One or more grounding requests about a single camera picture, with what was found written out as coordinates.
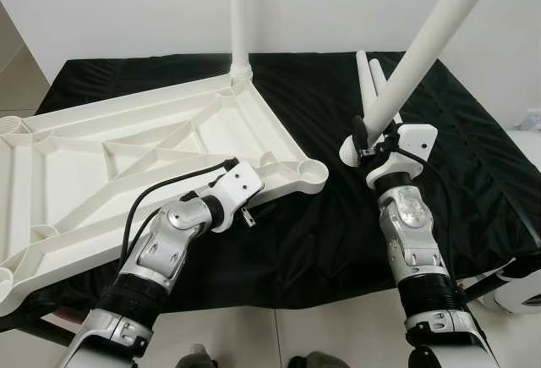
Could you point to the white plastic table leg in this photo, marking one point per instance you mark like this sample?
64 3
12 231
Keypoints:
365 80
380 76
423 46
240 13

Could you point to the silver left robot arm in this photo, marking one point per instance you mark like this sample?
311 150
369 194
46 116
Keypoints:
161 245

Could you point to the black tablecloth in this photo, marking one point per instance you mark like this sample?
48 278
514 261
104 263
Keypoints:
473 182

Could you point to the white domed appliance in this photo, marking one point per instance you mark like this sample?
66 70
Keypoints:
524 165

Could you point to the robot left leg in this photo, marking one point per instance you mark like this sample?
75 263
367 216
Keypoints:
196 358

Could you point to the robot leg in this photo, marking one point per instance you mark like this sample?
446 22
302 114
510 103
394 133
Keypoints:
196 358
317 359

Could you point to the robot right leg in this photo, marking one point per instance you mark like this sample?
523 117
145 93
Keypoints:
317 359

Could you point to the black metal table leg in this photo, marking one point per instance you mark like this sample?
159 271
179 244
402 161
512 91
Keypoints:
34 326
486 284

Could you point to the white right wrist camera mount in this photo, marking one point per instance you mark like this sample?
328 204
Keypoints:
406 144

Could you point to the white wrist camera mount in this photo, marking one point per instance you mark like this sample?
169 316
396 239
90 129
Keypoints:
237 184
406 144

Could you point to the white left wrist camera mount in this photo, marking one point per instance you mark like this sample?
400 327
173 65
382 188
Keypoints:
237 184

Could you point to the white wall socket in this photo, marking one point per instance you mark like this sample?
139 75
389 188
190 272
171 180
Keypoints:
531 118

